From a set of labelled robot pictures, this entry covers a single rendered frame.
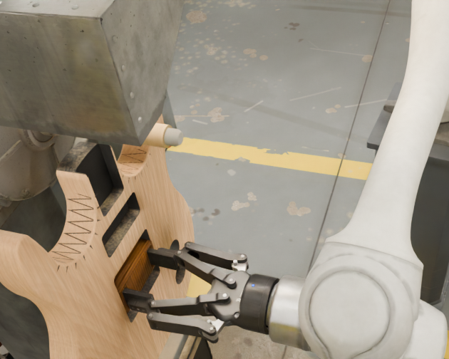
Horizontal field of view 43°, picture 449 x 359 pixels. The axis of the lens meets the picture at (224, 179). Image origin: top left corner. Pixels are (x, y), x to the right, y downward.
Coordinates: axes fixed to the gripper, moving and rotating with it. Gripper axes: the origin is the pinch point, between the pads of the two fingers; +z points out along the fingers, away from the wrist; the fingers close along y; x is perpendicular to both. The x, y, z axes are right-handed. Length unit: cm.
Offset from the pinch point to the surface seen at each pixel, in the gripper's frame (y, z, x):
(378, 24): 252, 3, -93
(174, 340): 32, 25, -77
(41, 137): 9.3, 17.1, 15.7
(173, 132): 11.2, -4.2, 18.3
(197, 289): 67, 38, -104
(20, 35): -5.6, -1.7, 41.7
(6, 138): 4.5, 18.3, 19.1
